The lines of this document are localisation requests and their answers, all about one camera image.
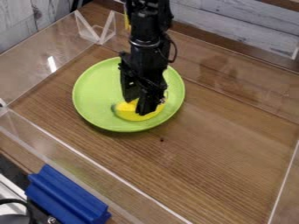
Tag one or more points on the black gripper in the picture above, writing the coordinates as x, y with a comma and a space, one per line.
141, 67

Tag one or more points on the yellow toy banana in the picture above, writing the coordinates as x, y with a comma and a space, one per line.
124, 110

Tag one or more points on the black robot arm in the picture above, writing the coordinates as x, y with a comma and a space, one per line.
149, 19

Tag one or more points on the green round plate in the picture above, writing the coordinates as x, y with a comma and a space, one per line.
96, 91

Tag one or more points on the yellow labelled tin can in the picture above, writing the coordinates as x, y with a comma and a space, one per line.
126, 20

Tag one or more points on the blue plastic clamp block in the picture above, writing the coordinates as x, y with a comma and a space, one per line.
57, 195

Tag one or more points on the clear acrylic triangle bracket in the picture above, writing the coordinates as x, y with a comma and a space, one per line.
94, 33

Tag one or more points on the clear acrylic front wall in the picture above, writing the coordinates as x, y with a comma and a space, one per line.
32, 148

